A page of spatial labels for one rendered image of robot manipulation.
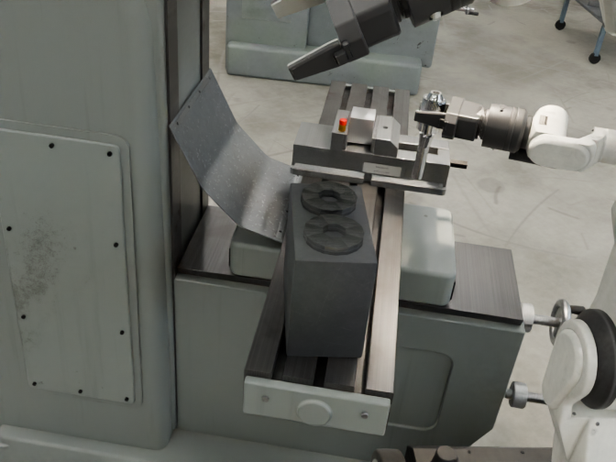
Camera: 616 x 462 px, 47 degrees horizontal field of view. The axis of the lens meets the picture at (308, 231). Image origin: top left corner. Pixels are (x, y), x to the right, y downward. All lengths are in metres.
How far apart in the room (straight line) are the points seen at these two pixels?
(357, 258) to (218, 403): 0.93
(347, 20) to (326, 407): 0.59
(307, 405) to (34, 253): 0.78
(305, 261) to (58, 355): 0.94
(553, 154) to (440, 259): 0.34
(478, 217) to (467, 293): 1.73
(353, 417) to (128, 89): 0.72
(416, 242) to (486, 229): 1.69
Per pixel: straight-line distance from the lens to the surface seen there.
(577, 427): 1.17
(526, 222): 3.43
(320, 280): 1.03
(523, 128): 1.43
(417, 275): 1.54
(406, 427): 1.84
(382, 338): 1.18
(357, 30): 0.76
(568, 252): 3.30
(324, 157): 1.58
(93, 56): 1.39
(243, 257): 1.56
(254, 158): 1.71
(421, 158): 1.51
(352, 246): 1.03
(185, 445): 1.95
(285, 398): 1.11
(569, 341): 1.09
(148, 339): 1.70
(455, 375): 1.71
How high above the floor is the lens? 1.71
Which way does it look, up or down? 34 degrees down
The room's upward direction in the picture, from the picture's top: 6 degrees clockwise
